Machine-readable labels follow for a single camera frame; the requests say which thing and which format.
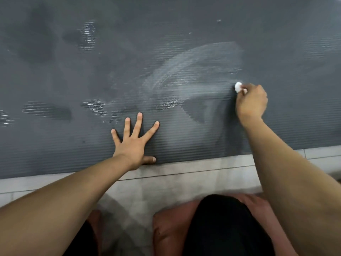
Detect reddish-brown cushion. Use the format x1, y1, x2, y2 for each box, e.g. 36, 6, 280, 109
86, 193, 300, 256

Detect person's right hand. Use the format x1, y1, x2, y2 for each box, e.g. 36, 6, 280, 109
235, 83, 269, 128

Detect person's right forearm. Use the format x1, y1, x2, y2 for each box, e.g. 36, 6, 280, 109
242, 117, 341, 256

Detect white tissue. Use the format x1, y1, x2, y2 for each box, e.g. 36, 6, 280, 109
234, 81, 248, 95

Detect black trousers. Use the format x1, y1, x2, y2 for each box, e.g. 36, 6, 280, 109
63, 194, 276, 256

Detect person's left forearm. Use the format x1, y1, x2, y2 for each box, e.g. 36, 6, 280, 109
0, 156, 134, 256

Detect dark grey yoga mat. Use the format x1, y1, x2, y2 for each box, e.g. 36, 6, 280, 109
0, 0, 341, 180

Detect person's left hand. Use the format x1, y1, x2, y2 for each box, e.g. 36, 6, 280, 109
110, 112, 160, 171

